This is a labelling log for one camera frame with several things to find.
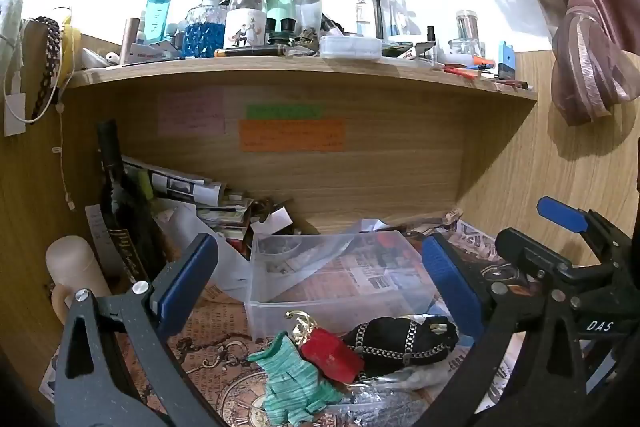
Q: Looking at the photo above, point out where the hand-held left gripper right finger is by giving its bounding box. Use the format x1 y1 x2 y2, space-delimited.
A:
407 233 587 427

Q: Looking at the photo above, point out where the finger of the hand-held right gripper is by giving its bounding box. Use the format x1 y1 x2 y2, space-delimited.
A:
495 228 581 289
536 196 608 253

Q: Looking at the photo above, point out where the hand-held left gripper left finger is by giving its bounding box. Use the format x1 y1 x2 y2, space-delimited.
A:
54 232 227 427

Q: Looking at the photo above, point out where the black chain bag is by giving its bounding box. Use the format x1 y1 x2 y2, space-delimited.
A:
344 316 460 378

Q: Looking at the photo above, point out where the gold ornament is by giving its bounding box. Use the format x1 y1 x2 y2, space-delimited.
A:
286 309 321 348

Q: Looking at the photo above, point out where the clear plastic container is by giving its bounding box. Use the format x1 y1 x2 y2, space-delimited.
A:
244 229 451 343

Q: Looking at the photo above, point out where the red pouch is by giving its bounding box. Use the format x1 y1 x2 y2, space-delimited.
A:
300 327 366 383

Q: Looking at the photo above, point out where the silver foil bag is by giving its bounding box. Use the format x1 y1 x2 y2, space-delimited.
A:
345 387 431 427

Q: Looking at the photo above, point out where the green knit cloth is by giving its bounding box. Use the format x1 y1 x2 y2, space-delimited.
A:
247 332 346 425

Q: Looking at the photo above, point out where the white plastic sheet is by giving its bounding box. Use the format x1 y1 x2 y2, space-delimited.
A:
152 202 251 303

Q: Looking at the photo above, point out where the stack of booklets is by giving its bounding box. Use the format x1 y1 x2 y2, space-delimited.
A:
197 192 256 253

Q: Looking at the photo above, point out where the dark wine bottle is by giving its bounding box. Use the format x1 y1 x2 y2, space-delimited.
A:
96 119 166 283

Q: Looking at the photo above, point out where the vintage newspaper print paper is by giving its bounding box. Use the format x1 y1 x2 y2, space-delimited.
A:
40 217 531 427

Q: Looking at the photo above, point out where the pile of papers and boxes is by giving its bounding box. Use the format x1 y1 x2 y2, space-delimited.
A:
121 155 228 208

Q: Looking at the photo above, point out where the white note card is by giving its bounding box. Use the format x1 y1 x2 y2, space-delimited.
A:
250 207 294 235

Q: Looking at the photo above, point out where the beige mug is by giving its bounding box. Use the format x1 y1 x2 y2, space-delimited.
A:
45 235 113 325

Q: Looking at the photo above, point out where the blue card tool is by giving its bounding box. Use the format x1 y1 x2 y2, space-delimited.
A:
497 41 517 80

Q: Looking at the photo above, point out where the pink sticky note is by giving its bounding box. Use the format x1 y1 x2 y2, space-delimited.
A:
157 88 226 135

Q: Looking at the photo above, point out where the striped pink curtain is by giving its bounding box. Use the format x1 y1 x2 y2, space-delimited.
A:
450 0 640 128

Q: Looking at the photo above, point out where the orange sticky note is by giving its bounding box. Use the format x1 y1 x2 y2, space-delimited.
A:
239 119 347 152

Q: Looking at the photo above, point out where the low glass jar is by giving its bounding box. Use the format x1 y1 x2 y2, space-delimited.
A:
448 38 486 58

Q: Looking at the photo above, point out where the green sticky note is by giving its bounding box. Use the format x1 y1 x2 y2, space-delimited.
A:
246 104 323 119

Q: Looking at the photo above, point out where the tall clear cylinder jar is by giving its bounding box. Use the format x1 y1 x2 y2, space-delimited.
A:
455 9 481 42

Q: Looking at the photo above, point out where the white red box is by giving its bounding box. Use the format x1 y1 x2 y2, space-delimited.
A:
120 41 183 64

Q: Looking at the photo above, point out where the brown fountain pen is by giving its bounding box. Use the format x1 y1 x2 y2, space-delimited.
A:
215 46 301 58

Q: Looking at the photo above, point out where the white rounded object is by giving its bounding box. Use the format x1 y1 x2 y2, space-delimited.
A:
82 48 121 68

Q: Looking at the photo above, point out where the wooden shelf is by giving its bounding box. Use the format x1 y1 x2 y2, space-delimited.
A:
57 54 540 238

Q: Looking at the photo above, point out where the white charger adapter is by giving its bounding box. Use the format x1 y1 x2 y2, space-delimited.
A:
4 74 27 136

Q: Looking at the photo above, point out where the blue liquid glass bottle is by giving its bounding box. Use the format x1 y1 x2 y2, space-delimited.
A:
182 0 228 59

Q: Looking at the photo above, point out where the rose gold tube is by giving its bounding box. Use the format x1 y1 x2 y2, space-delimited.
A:
122 18 142 64

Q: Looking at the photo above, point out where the yellow object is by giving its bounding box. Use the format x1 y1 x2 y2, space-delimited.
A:
60 19 82 75

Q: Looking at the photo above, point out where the clear lidded box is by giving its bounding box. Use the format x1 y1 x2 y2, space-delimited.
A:
319 35 383 60

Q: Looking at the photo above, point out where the teal plastic bottle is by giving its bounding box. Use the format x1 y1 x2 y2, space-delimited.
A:
146 0 172 44

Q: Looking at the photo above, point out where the clear illustrated label bottle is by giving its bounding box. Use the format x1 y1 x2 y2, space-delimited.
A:
223 0 268 50

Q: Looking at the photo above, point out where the braided headband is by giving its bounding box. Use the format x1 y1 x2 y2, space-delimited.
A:
30 17 62 120

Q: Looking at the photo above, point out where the brush blister package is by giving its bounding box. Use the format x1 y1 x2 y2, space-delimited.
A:
356 0 416 40

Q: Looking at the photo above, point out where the clear glass jar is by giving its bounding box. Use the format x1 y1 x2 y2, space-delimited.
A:
292 0 323 32

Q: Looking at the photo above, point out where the white lace cloth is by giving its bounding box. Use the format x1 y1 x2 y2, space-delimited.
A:
0 0 25 72

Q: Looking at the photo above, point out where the white cable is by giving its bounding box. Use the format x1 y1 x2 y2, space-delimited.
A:
4 7 76 210

